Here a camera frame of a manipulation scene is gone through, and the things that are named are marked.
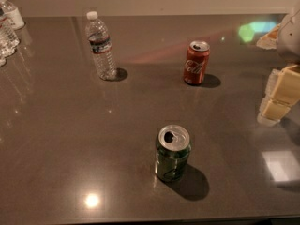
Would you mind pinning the red coke can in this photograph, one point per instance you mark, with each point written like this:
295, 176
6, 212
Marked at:
198, 53

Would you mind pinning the clear plastic water bottle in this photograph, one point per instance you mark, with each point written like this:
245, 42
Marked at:
101, 46

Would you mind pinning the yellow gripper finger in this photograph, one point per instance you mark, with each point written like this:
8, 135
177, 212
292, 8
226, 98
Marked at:
269, 40
281, 93

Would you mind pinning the white labelled bottle far left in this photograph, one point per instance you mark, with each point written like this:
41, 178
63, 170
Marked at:
13, 14

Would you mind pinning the clear water bottle left edge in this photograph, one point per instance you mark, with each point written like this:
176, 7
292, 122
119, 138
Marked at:
8, 38

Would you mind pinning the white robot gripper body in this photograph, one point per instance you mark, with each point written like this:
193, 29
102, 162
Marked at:
291, 39

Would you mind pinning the green soda can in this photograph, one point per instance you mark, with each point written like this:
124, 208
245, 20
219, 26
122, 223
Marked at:
173, 146

